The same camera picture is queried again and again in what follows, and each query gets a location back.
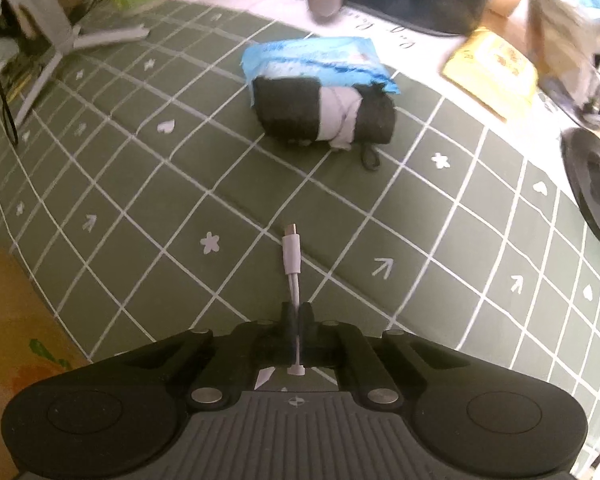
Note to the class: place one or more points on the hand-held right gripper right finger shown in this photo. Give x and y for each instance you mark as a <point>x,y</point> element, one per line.
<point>307,330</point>

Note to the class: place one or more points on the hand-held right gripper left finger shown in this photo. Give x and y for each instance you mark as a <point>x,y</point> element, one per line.
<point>287,330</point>

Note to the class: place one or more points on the green checked tablecloth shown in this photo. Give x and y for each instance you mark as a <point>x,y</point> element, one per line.
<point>180,160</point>

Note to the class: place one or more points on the black rolled cloth white band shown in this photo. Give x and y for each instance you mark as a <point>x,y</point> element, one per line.
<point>285,107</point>

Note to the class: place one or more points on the blue wipes packet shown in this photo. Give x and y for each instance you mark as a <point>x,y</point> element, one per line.
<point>310,57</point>

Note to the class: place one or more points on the yellow wipes packet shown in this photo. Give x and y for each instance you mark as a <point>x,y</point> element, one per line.
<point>495,72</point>

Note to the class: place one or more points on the black kettle base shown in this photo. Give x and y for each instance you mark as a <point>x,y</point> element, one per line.
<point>592,175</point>

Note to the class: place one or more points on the glass bowl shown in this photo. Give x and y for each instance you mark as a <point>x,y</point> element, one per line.
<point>580,85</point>

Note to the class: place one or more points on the white phone stand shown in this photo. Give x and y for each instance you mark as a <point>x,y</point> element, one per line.
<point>50,25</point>

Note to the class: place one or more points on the teal white packet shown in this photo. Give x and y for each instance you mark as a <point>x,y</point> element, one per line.
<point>570,5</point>

